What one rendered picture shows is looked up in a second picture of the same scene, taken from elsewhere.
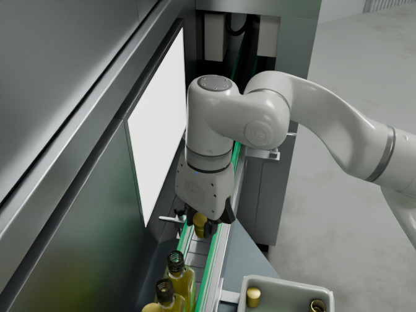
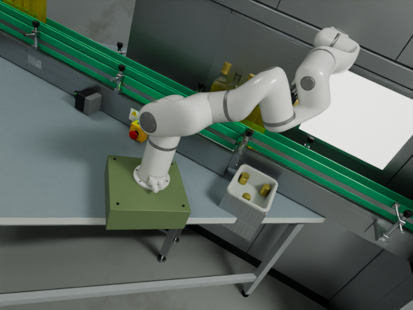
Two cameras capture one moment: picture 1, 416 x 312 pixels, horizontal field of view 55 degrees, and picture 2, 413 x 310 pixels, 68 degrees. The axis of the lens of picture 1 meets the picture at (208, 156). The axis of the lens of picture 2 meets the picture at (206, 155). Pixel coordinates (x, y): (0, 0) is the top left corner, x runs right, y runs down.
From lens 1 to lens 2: 1.19 m
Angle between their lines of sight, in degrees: 67
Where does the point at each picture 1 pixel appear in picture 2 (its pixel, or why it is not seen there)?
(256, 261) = (289, 211)
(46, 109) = (314, 13)
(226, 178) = not seen: hidden behind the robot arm
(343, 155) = not seen: hidden behind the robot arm
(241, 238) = (306, 212)
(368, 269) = not seen: outside the picture
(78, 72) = (337, 23)
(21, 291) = (258, 27)
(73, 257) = (271, 53)
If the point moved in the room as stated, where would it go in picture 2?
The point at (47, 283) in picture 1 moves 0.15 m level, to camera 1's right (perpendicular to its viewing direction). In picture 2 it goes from (262, 41) to (260, 50)
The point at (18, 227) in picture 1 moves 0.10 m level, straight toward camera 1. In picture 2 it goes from (275, 15) to (255, 10)
